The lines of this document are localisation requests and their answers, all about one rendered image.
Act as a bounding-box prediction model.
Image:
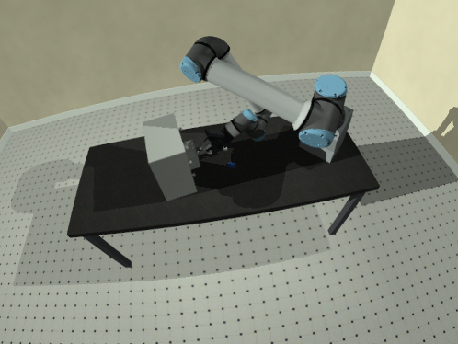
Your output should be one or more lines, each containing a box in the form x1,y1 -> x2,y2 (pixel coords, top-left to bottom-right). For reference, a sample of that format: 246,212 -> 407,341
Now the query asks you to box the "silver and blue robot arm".
180,36 -> 348,148

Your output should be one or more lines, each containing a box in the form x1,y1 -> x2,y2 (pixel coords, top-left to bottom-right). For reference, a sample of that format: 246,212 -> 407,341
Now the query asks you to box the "grey chest of drawers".
143,113 -> 197,201

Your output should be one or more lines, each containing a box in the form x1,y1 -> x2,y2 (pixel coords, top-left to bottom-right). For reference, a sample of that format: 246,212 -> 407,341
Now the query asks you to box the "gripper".
198,127 -> 234,155

